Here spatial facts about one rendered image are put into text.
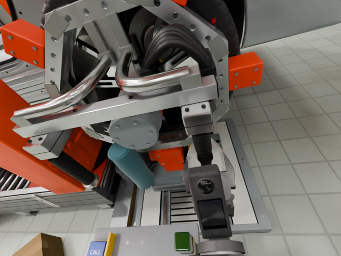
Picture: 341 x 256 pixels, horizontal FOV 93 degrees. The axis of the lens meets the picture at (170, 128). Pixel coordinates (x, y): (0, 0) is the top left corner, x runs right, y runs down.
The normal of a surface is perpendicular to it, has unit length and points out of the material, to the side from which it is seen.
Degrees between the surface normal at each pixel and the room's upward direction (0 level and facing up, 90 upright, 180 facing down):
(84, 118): 90
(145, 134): 90
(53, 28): 90
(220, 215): 57
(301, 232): 0
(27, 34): 45
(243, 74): 90
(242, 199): 0
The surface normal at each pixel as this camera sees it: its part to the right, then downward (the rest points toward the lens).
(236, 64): -0.26, -0.66
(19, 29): 0.50, -0.59
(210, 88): -0.01, 0.73
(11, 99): 0.96, -0.18
